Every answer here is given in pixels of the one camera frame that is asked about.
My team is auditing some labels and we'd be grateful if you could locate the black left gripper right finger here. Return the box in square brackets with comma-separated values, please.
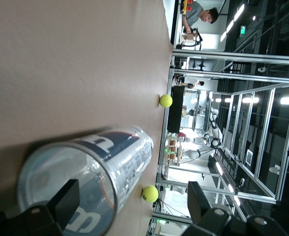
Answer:
[181, 181, 289, 236]

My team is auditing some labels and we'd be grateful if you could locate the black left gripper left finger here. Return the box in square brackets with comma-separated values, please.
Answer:
[0, 178, 80, 236]

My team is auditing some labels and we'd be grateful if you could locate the clear tennis ball can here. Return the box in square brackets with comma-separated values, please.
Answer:
[17, 125, 155, 236]

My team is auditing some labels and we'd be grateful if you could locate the yellow tennis ball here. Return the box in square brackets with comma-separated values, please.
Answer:
[141, 184, 159, 203]
[159, 94, 173, 108]

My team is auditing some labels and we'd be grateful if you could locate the shelf with bread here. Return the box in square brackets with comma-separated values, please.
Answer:
[167, 136, 183, 165]

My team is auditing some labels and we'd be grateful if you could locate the black monitor screen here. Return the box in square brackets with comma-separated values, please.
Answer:
[167, 85, 186, 133]

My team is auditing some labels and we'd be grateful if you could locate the person in white shirt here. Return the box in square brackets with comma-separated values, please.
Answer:
[187, 80, 205, 89]

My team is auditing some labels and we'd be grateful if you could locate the ceiling light strip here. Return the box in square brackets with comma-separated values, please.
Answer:
[220, 19, 234, 42]
[233, 3, 245, 23]

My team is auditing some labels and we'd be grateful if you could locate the person in grey shirt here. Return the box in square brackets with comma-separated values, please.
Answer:
[182, 0, 219, 34]

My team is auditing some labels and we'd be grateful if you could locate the background aluminium cage frame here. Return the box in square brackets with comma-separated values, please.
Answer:
[156, 48, 289, 236]

